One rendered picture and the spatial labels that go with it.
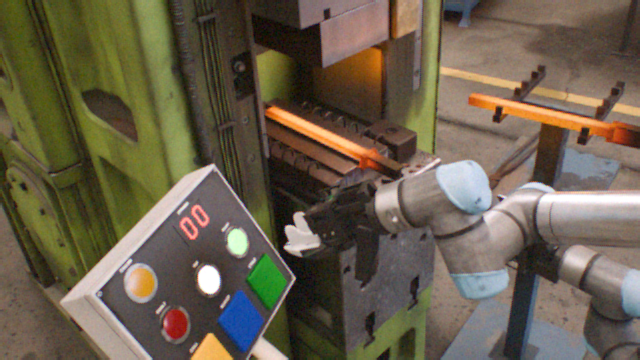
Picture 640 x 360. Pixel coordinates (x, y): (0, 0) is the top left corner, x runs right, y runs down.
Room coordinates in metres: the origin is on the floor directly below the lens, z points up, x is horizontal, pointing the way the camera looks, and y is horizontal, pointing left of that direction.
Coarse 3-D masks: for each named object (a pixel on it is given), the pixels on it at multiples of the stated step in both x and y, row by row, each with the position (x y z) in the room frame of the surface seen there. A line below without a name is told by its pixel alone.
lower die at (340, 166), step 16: (288, 112) 1.47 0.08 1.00; (304, 112) 1.48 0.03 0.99; (272, 128) 1.41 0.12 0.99; (288, 128) 1.39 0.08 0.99; (336, 128) 1.38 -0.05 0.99; (288, 144) 1.32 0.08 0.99; (304, 144) 1.31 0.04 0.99; (320, 144) 1.30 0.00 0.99; (368, 144) 1.29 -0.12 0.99; (288, 160) 1.26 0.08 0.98; (320, 160) 1.23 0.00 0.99; (336, 160) 1.23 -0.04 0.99; (352, 160) 1.22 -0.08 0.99; (288, 176) 1.25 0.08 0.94; (304, 176) 1.20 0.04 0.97; (320, 176) 1.18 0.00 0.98; (336, 176) 1.17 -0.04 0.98; (352, 176) 1.19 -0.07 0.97; (368, 176) 1.22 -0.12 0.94
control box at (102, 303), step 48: (192, 192) 0.84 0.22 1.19; (144, 240) 0.72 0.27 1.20; (192, 240) 0.77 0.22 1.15; (96, 288) 0.62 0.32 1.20; (192, 288) 0.71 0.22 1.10; (240, 288) 0.77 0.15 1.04; (288, 288) 0.83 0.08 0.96; (96, 336) 0.62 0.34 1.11; (144, 336) 0.61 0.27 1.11; (192, 336) 0.65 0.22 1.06
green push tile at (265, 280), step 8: (264, 256) 0.84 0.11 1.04; (256, 264) 0.82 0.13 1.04; (264, 264) 0.83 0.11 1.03; (272, 264) 0.84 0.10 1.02; (256, 272) 0.80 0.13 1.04; (264, 272) 0.81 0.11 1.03; (272, 272) 0.83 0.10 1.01; (248, 280) 0.78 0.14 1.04; (256, 280) 0.79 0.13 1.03; (264, 280) 0.80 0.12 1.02; (272, 280) 0.81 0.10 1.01; (280, 280) 0.83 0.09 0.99; (256, 288) 0.78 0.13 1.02; (264, 288) 0.79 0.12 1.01; (272, 288) 0.80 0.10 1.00; (280, 288) 0.81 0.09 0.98; (264, 296) 0.78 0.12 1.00; (272, 296) 0.79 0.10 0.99; (264, 304) 0.77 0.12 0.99; (272, 304) 0.78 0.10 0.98
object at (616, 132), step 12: (480, 96) 1.41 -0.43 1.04; (492, 108) 1.37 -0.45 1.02; (504, 108) 1.36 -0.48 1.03; (516, 108) 1.34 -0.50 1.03; (528, 108) 1.33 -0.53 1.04; (540, 108) 1.33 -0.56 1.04; (540, 120) 1.30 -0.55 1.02; (552, 120) 1.28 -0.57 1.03; (564, 120) 1.27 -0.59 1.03; (576, 120) 1.26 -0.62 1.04; (588, 120) 1.25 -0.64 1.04; (600, 132) 1.21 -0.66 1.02; (612, 132) 1.19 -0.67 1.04; (624, 132) 1.19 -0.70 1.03; (636, 132) 1.17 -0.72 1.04; (624, 144) 1.18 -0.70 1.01; (636, 144) 1.17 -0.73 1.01
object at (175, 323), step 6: (168, 312) 0.65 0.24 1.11; (174, 312) 0.66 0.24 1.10; (180, 312) 0.66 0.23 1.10; (168, 318) 0.64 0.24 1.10; (174, 318) 0.65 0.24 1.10; (180, 318) 0.66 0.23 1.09; (168, 324) 0.64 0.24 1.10; (174, 324) 0.64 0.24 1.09; (180, 324) 0.65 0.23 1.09; (186, 324) 0.65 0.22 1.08; (168, 330) 0.63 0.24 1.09; (174, 330) 0.64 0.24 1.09; (180, 330) 0.64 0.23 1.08; (186, 330) 0.65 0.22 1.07; (174, 336) 0.63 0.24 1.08; (180, 336) 0.63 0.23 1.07
